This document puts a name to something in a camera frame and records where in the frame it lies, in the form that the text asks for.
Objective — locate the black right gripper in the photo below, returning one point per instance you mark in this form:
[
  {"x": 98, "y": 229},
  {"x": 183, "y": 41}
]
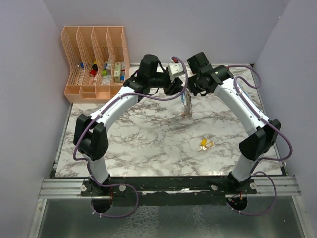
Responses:
[{"x": 191, "y": 87}]

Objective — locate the peach plastic file organiser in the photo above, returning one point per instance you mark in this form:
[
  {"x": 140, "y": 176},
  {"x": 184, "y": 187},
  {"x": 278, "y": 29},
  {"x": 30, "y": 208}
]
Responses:
[{"x": 99, "y": 62}]

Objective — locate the green white box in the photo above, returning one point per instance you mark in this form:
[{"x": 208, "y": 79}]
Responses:
[{"x": 117, "y": 72}]

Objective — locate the yellow tagged key bunch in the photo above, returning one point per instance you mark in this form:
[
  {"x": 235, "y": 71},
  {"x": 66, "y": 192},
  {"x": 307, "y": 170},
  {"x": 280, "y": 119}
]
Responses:
[{"x": 205, "y": 145}]

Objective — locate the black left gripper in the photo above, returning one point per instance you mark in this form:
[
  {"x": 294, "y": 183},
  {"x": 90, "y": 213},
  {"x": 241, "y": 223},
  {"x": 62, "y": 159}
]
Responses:
[{"x": 173, "y": 88}]

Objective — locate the red black small bottle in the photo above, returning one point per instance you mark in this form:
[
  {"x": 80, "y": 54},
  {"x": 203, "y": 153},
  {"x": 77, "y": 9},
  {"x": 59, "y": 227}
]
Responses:
[{"x": 94, "y": 70}]

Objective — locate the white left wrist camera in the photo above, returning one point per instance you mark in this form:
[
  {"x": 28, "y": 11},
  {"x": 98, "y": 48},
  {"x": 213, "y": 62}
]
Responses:
[{"x": 176, "y": 70}]

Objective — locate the blue handled key ring organiser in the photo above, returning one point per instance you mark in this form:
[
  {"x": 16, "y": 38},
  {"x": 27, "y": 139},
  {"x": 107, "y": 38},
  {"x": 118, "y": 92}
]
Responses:
[{"x": 187, "y": 104}]

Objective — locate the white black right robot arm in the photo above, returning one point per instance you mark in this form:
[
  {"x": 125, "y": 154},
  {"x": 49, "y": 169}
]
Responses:
[{"x": 261, "y": 130}]

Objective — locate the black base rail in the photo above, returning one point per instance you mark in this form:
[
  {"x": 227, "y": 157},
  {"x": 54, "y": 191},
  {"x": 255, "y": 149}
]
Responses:
[{"x": 167, "y": 191}]

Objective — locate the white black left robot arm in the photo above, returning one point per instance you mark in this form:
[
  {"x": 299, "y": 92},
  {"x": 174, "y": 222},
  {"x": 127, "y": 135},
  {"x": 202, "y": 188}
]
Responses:
[{"x": 90, "y": 136}]

